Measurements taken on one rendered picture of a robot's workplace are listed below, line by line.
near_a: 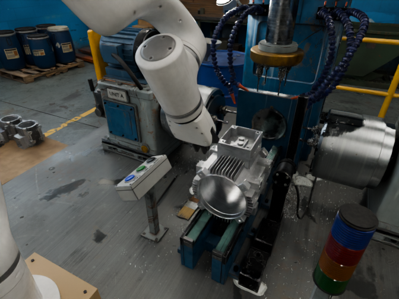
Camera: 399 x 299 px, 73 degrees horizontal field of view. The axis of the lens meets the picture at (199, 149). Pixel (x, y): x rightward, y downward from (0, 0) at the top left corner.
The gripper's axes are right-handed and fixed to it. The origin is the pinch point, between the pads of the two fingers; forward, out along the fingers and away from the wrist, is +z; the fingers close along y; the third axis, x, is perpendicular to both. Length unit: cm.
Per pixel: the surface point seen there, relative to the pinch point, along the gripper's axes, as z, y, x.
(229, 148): 7.9, 4.9, 4.9
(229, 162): 9.0, 6.2, 1.1
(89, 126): 173, -226, 66
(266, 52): 5.8, 4.5, 41.3
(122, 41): 5, -54, 38
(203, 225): 20.8, 2.7, -15.9
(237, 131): 14.4, 3.1, 14.5
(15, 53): 178, -471, 156
